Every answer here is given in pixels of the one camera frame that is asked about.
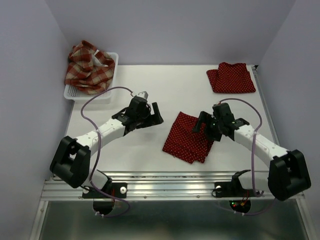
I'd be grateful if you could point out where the red beige plaid skirt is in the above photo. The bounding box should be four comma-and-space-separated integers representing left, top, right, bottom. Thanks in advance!
64, 40, 116, 95

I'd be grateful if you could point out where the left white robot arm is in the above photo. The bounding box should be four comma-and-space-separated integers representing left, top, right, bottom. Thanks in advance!
49, 95, 164, 197

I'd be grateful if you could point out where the aluminium rail frame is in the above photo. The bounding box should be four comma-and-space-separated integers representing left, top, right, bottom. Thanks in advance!
30, 65, 318, 240

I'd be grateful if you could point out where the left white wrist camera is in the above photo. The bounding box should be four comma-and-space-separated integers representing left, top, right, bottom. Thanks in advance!
133, 91, 149, 100

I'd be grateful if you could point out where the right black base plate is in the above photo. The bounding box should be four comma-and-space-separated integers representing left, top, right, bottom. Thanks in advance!
211, 181, 248, 198

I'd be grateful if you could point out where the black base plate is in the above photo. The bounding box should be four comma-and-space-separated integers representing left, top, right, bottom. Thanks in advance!
211, 181, 248, 198
82, 182, 128, 199

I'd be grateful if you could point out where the red polka dot skirt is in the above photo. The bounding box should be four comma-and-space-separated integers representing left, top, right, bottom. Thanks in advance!
162, 112, 214, 164
206, 62, 256, 94

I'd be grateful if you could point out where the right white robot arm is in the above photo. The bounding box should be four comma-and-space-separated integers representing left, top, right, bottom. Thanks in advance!
192, 103, 312, 201

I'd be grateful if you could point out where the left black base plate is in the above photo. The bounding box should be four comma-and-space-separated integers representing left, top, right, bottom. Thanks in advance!
82, 182, 128, 199

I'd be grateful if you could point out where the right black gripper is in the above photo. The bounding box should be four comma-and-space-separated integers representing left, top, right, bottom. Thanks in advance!
190, 110, 223, 141

